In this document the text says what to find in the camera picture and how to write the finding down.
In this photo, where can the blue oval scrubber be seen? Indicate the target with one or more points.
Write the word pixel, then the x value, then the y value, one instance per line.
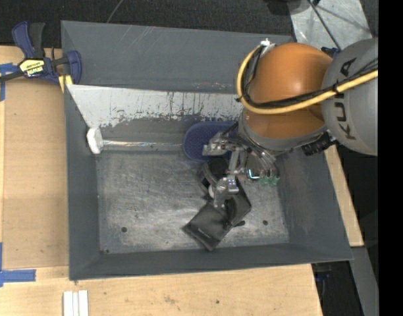
pixel 195 140

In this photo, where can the black wallet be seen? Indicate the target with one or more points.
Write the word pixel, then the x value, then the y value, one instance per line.
pixel 208 226

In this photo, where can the grey metal bin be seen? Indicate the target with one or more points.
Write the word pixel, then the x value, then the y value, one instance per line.
pixel 145 196

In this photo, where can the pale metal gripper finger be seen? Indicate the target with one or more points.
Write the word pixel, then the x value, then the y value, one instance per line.
pixel 218 149
pixel 226 185

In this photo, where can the clear rod with white cap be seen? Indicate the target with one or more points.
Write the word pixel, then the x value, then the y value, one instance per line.
pixel 95 141

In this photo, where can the black cylinder on white bracket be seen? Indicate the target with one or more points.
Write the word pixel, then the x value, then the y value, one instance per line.
pixel 315 145

